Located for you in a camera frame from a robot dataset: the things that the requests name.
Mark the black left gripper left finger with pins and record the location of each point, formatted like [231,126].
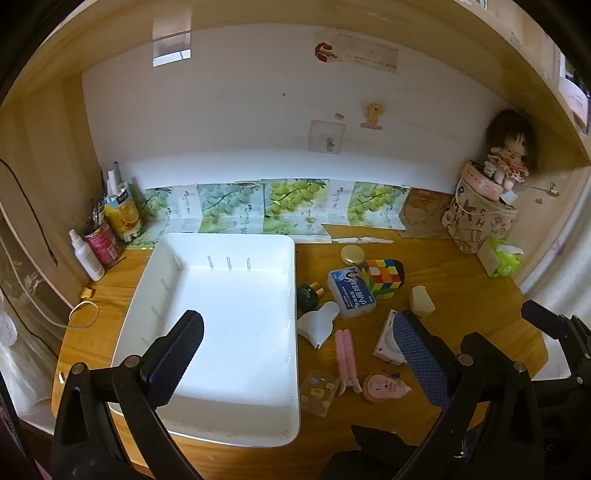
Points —
[168,357]

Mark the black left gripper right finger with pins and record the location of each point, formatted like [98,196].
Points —
[431,360]

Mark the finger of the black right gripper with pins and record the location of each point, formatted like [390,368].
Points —
[572,333]
[504,383]

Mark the white block eraser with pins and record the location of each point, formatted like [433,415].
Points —
[420,302]

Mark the pink correction tape dispenser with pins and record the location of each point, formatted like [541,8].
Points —
[380,387]

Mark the white plastic organizer tray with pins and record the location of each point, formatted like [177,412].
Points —
[241,387]

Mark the pink hair roller clip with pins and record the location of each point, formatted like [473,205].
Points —
[348,378]

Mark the colourful Rubik's cube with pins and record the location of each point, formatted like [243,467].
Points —
[384,277]

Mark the green tissue pack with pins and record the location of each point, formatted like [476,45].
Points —
[498,258]

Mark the blue dental floss box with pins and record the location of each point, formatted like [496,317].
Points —
[350,292]

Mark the clear sticker box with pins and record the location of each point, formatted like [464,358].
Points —
[317,392]

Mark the white spray bottle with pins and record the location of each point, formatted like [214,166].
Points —
[86,257]

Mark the round gold lid tin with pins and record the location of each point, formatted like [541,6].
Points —
[353,255]

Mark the red can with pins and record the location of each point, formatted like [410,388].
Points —
[103,243]

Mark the green perfume bottle gold cap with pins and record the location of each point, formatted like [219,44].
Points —
[308,296]

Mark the brown stamped paper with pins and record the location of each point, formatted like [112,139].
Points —
[422,215]

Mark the letter print fabric bag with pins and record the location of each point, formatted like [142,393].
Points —
[471,218]

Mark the pink round box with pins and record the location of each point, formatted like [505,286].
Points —
[480,183]

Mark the green grape poster strip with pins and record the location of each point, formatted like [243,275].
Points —
[300,208]

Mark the brown haired plush doll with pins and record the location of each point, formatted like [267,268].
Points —
[512,149]

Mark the white compact camera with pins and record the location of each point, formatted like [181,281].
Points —
[387,348]

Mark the yellow duck wall clip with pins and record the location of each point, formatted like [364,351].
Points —
[373,114]

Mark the red sticker wall paper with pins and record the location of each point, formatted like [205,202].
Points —
[333,46]

